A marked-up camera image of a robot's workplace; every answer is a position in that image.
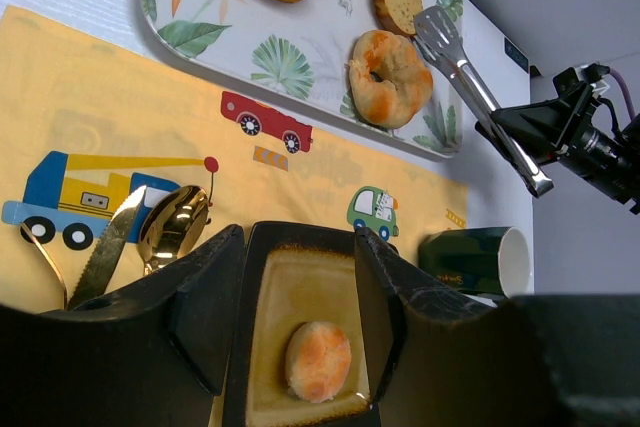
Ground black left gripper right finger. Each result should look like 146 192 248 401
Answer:
354 228 639 426

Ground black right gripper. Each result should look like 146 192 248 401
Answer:
490 82 594 166

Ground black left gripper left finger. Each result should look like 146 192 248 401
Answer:
1 225 244 426

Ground small round bun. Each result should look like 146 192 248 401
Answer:
285 321 352 403

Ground silver metal tongs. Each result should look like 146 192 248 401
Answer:
413 5 554 198

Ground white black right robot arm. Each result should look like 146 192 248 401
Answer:
471 80 639 214

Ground black XDOF label right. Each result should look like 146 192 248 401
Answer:
504 37 529 73

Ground gold knife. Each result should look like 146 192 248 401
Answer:
68 185 147 310

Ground dark green mug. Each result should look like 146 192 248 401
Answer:
418 227 533 298

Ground gold spoon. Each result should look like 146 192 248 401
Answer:
137 185 209 276

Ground black square amber plate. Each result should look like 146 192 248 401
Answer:
219 221 382 426

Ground gold fork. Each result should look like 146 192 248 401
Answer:
19 221 69 311

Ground yellow vehicle-print placemat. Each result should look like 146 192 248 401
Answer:
0 4 469 427

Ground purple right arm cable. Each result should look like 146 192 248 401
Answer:
607 66 639 121

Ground twisted ring bread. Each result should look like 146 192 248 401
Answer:
349 30 433 129

